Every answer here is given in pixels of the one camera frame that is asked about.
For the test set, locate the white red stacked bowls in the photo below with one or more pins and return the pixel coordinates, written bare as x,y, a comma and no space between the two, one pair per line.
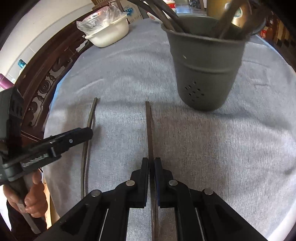
152,17

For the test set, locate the teal capped bottle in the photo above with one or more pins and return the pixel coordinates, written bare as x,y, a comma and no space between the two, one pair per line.
22,64

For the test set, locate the carved dark wooden chair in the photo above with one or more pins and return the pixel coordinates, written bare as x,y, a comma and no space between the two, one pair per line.
38,81

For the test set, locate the dark grey utensil holder cup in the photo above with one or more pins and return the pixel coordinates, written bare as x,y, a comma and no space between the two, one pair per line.
205,67

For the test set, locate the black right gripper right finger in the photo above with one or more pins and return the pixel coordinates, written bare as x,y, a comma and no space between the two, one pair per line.
200,215

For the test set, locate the dark maroon left sleeve forearm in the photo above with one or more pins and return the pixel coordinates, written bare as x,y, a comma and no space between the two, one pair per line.
20,228

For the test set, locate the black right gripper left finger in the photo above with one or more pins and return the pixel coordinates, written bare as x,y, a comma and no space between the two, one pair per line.
103,215

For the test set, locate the person's left hand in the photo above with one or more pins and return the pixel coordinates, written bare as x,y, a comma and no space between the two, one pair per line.
35,201

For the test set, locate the grey blue table cloth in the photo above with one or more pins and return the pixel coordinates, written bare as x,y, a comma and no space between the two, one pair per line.
244,151

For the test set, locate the dark chopstick middle bundle one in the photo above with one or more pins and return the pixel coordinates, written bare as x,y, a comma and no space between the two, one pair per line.
224,23

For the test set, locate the gold electric kettle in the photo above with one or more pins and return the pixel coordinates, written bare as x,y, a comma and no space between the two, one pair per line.
216,9

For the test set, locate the purple bottle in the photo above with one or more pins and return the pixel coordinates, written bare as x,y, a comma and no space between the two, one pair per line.
5,83

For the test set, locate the white tub with plastic bag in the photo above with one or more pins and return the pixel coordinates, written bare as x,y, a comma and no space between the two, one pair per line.
104,27

